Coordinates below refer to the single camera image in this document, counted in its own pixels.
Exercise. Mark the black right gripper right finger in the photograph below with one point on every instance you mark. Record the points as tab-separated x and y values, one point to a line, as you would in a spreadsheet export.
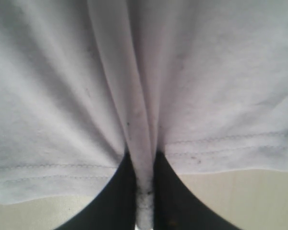
176	207

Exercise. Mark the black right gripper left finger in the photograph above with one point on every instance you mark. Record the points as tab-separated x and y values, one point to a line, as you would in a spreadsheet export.
114	208

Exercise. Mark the white t-shirt with red lettering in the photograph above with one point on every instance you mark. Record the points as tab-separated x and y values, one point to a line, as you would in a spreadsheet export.
87	83

